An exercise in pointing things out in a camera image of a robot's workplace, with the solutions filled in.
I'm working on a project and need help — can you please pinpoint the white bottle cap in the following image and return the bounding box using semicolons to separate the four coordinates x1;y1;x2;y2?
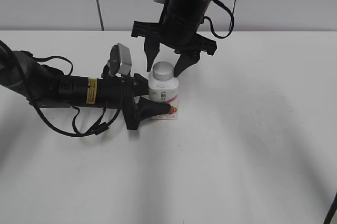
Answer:
152;62;174;81

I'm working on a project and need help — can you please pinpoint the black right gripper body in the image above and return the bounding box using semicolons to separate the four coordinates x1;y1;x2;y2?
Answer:
131;0;217;55

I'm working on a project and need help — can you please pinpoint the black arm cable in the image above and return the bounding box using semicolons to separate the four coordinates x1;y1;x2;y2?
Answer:
202;0;241;39
0;41;124;137

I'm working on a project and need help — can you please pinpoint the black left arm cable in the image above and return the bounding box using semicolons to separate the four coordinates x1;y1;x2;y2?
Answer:
0;41;124;137

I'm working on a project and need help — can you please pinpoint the white yili yogurt bottle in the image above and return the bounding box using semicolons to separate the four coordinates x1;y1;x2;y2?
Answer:
148;72;180;120

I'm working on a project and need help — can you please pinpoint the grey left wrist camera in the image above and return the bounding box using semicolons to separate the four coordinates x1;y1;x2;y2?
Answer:
107;43;132;76

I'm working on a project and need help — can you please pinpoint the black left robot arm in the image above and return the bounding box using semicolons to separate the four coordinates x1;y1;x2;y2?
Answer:
1;43;174;130

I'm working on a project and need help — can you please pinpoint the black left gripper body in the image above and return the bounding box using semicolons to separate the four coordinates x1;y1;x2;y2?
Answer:
56;75;140;130

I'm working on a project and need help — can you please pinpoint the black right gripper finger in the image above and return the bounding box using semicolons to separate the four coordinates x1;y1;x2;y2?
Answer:
174;50;200;77
144;37;160;72

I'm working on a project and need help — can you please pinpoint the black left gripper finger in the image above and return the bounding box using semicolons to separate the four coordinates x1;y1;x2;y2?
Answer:
133;73;148;96
138;97;171;121

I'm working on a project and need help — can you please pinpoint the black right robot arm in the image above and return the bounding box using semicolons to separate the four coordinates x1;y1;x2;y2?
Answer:
131;0;235;77

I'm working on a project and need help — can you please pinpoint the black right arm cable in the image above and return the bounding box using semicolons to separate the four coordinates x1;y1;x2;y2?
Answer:
202;0;241;39

